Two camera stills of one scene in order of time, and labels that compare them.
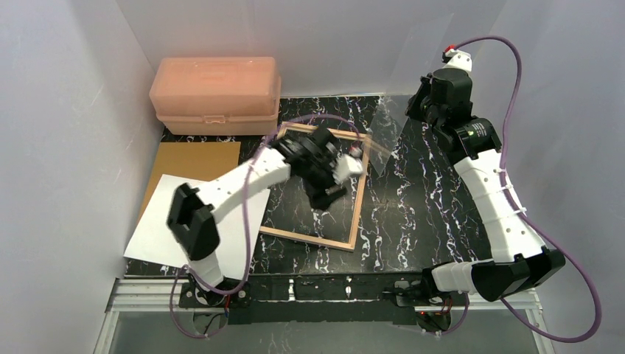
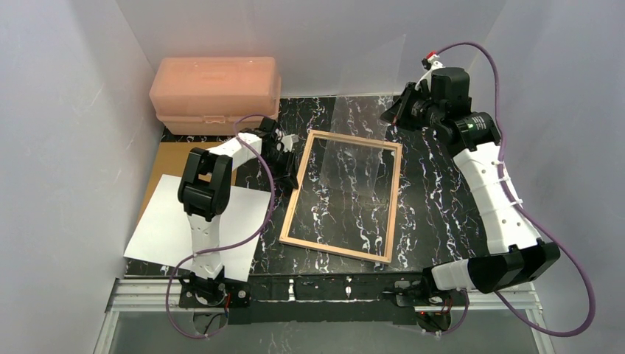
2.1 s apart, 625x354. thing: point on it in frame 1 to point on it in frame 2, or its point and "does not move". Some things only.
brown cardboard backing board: x=203 y=161 does not move
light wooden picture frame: x=284 y=129 to x=284 y=237
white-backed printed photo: x=239 y=234 does not move
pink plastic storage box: x=217 y=96 does not move
